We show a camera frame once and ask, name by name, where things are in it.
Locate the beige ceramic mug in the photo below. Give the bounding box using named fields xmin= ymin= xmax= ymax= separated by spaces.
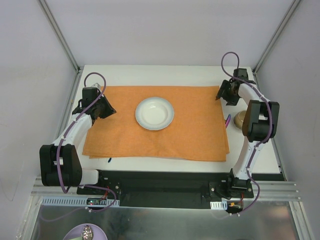
xmin=233 ymin=110 xmax=246 ymax=130

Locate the iridescent purple knife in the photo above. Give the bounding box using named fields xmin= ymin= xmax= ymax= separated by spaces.
xmin=225 ymin=114 xmax=232 ymax=128

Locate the white ceramic plate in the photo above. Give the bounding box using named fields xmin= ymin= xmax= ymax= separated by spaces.
xmin=135 ymin=97 xmax=175 ymax=131

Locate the orange cloth placemat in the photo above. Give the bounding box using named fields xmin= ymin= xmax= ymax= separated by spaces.
xmin=82 ymin=86 xmax=229 ymax=162

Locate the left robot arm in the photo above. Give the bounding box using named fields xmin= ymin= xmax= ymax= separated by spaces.
xmin=39 ymin=83 xmax=116 ymax=195

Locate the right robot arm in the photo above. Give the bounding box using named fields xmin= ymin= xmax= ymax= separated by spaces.
xmin=215 ymin=68 xmax=280 ymax=198

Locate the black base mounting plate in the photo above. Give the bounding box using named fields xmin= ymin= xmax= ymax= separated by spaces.
xmin=76 ymin=170 xmax=254 ymax=209

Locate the lilac plate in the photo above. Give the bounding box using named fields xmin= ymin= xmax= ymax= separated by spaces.
xmin=63 ymin=223 xmax=108 ymax=240

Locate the silver cutlery on lilac plate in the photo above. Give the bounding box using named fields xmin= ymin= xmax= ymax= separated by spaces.
xmin=80 ymin=225 xmax=94 ymax=240

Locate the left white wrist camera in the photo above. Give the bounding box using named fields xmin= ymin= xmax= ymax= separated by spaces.
xmin=91 ymin=83 xmax=102 ymax=90

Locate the right aluminium frame post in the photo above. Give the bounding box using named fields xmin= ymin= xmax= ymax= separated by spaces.
xmin=252 ymin=0 xmax=303 ymax=76

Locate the aluminium frame post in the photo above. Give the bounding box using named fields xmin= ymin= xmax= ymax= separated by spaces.
xmin=252 ymin=0 xmax=303 ymax=76
xmin=37 ymin=0 xmax=81 ymax=73

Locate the aluminium front rail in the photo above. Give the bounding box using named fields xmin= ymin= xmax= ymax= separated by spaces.
xmin=31 ymin=178 xmax=301 ymax=202

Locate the left aluminium frame post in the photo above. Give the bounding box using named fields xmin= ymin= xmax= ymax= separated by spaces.
xmin=37 ymin=0 xmax=81 ymax=73

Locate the left white cable duct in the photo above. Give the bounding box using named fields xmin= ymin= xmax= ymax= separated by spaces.
xmin=42 ymin=196 xmax=120 ymax=208

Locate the white cable duct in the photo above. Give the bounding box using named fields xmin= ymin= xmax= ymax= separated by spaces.
xmin=210 ymin=201 xmax=228 ymax=211
xmin=42 ymin=196 xmax=120 ymax=208

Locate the right white cable duct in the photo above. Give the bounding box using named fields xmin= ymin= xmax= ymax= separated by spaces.
xmin=210 ymin=201 xmax=228 ymax=211

